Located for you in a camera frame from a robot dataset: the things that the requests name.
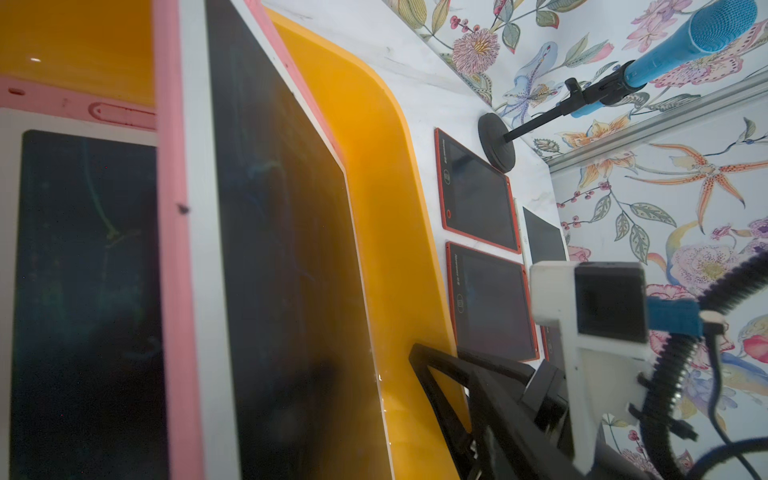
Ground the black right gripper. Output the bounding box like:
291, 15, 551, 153
409, 343, 653, 479

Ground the red writing tablet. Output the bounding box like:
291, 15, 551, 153
434, 128, 521, 254
446, 242, 540, 362
540, 326, 565, 371

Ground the pink writing tablet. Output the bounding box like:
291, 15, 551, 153
1, 76, 170, 479
153, 1, 393, 479

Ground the white writing tablet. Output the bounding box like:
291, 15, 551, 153
522, 208, 568, 264

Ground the yellow plastic storage box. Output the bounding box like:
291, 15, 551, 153
1, 1, 456, 479

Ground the black microphone stand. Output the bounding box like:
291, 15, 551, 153
477, 61, 644, 173

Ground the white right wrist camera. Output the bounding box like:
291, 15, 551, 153
529, 260, 704, 475

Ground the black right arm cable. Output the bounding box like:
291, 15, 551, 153
638, 248, 768, 480

